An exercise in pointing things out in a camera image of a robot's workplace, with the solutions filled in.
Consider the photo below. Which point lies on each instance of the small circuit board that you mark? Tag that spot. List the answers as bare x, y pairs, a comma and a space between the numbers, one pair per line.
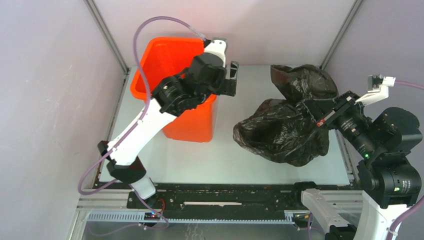
152, 216
302, 221

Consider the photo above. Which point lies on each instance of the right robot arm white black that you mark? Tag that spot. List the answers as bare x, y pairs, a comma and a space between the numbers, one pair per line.
390, 184

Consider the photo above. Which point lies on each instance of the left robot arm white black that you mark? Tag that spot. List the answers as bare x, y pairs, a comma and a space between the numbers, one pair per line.
207, 75

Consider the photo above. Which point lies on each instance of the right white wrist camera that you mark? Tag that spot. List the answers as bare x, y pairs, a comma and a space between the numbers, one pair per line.
378, 89

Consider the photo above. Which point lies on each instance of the orange plastic trash bin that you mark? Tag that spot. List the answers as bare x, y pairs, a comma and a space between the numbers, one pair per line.
167, 56

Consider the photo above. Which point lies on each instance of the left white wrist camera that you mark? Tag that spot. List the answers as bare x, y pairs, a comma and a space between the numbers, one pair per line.
217, 46

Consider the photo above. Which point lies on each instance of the metal corner strip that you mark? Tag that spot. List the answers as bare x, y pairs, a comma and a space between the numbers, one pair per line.
106, 33
349, 19

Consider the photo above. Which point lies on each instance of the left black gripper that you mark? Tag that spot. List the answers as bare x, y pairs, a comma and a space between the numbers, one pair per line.
230, 83

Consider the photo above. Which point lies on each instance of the right metal corner strip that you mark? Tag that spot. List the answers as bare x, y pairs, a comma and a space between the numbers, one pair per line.
349, 19

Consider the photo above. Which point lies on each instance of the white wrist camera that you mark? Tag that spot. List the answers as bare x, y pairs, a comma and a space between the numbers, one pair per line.
217, 46
378, 89

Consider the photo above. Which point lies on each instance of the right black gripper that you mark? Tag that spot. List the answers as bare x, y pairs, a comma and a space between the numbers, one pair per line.
319, 107

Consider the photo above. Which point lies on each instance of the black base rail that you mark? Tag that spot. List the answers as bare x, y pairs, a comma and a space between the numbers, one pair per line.
216, 203

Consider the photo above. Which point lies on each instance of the right small circuit board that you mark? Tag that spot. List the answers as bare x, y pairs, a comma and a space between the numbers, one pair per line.
302, 221

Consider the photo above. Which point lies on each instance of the left metal corner strip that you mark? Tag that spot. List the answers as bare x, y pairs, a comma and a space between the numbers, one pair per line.
106, 33

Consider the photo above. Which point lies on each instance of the black plastic trash bag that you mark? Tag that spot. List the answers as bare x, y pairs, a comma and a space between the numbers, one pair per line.
278, 130

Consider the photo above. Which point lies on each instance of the left small circuit board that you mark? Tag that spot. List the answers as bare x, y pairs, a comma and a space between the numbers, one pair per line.
152, 216

